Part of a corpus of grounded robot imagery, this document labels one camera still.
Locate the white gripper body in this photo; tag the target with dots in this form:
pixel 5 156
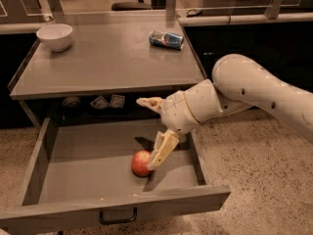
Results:
pixel 176 112

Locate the blue silver drink can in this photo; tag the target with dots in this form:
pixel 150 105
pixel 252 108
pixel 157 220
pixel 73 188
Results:
pixel 166 39

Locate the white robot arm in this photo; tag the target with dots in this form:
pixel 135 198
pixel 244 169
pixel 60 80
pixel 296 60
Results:
pixel 237 83

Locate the grey counter cabinet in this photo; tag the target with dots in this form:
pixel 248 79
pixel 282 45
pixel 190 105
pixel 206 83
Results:
pixel 111 53

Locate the round grey knob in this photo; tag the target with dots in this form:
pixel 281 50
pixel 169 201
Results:
pixel 71 102

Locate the white paper tag left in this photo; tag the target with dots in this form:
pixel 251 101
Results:
pixel 99 103

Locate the white paper tag right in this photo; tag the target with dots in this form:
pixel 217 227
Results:
pixel 117 101

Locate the red apple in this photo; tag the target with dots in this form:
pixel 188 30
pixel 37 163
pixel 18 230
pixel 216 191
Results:
pixel 139 163

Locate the white paper tag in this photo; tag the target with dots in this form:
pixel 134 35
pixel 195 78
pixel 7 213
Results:
pixel 117 101
pixel 99 103

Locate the black drawer handle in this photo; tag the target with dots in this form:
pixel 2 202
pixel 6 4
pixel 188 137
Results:
pixel 117 216

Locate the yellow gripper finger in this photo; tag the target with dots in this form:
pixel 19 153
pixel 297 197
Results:
pixel 152 103
pixel 165 144

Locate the white ceramic bowl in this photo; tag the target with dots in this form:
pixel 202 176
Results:
pixel 57 37

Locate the dark lower cabinet right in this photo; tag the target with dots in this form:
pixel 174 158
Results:
pixel 284 49

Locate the grey open top drawer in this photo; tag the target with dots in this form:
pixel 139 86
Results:
pixel 79 168

